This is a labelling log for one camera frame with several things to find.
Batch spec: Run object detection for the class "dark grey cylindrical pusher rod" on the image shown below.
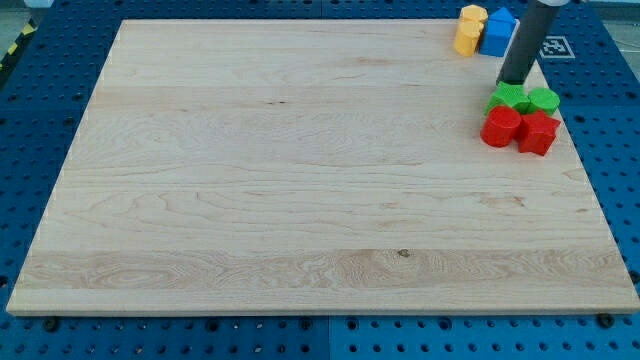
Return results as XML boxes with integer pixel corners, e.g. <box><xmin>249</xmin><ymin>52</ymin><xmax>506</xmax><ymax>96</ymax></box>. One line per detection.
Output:
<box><xmin>496</xmin><ymin>0</ymin><xmax>561</xmax><ymax>85</ymax></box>

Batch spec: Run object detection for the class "green circle block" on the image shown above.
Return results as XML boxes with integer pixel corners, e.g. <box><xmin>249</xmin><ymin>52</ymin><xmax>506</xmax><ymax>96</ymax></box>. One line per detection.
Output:
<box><xmin>526</xmin><ymin>87</ymin><xmax>560</xmax><ymax>116</ymax></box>

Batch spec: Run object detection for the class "green star block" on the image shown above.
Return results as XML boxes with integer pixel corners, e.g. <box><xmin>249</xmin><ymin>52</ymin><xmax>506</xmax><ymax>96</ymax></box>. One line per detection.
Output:
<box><xmin>484</xmin><ymin>81</ymin><xmax>530</xmax><ymax>115</ymax></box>

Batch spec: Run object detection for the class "red star block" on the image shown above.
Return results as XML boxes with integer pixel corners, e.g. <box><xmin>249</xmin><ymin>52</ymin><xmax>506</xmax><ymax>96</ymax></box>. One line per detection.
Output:
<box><xmin>515</xmin><ymin>110</ymin><xmax>561</xmax><ymax>156</ymax></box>

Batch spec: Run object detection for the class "red circle block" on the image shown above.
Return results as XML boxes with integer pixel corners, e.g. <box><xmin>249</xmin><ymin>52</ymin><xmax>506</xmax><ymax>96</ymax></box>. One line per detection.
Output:
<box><xmin>480</xmin><ymin>105</ymin><xmax>521</xmax><ymax>148</ymax></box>

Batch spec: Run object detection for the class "white fiducial marker tag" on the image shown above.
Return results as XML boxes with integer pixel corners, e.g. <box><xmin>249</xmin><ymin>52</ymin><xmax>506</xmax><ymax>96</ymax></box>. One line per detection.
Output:
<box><xmin>539</xmin><ymin>35</ymin><xmax>575</xmax><ymax>59</ymax></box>

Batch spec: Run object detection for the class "blue house-shaped block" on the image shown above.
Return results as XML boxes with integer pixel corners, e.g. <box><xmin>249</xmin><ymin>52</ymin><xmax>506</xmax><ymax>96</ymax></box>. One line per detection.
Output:
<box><xmin>479</xmin><ymin>7</ymin><xmax>516</xmax><ymax>57</ymax></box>

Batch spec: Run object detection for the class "yellow hexagon block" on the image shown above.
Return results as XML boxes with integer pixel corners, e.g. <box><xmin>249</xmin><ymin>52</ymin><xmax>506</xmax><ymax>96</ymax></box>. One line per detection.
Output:
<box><xmin>459</xmin><ymin>4</ymin><xmax>489</xmax><ymax>24</ymax></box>

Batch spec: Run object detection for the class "yellow cylinder block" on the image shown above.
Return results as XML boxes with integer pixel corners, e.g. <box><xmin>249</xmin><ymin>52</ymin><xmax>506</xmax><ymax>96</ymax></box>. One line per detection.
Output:
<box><xmin>453</xmin><ymin>20</ymin><xmax>485</xmax><ymax>57</ymax></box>

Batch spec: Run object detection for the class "black bolt front right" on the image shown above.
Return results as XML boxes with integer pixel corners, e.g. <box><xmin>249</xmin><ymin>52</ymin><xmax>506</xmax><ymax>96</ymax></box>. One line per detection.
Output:
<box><xmin>596</xmin><ymin>313</ymin><xmax>615</xmax><ymax>329</ymax></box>

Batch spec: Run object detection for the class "black bolt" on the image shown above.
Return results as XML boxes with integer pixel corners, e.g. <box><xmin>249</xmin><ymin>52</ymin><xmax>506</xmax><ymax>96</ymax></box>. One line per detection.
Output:
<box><xmin>596</xmin><ymin>313</ymin><xmax>615</xmax><ymax>329</ymax></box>
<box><xmin>42</xmin><ymin>317</ymin><xmax>60</xmax><ymax>333</ymax></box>

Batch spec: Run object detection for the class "light wooden board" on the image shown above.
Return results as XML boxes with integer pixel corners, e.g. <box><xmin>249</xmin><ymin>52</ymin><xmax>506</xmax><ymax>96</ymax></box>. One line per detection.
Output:
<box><xmin>7</xmin><ymin>20</ymin><xmax>639</xmax><ymax>316</ymax></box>

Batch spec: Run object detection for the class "black bolt front left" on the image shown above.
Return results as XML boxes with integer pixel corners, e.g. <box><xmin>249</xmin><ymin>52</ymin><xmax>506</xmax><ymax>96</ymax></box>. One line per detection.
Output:
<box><xmin>42</xmin><ymin>317</ymin><xmax>60</xmax><ymax>333</ymax></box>

